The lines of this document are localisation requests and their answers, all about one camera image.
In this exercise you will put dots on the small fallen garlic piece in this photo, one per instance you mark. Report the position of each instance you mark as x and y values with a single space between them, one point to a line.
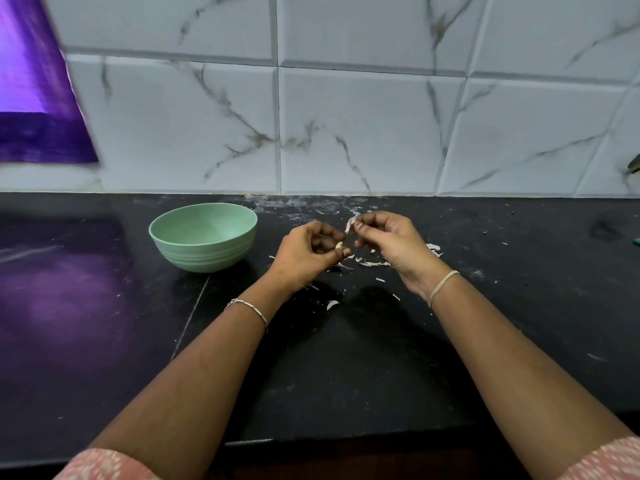
332 305

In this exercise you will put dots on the pink patterned sleeve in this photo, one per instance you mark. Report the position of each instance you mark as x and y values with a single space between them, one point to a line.
600 460
105 465

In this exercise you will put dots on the white garlic bulb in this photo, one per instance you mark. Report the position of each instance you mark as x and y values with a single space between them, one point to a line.
348 227

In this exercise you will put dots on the person's left hand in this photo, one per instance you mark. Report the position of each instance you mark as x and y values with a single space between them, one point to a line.
302 255

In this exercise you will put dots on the mint green bowl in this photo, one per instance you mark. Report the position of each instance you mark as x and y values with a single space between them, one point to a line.
203 236

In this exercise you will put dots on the pink patterned left sleeve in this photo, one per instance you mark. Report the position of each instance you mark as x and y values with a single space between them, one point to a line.
105 465

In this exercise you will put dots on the purple cloth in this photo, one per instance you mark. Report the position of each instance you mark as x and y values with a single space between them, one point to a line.
40 80

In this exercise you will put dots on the pink patterned right sleeve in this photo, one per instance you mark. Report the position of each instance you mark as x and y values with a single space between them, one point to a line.
600 460

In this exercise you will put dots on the person's left forearm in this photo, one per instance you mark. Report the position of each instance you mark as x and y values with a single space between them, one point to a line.
185 390

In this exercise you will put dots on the person's right forearm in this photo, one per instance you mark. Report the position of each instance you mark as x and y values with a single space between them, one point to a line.
530 380

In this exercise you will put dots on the person's right hand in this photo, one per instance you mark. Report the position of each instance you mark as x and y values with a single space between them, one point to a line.
395 245

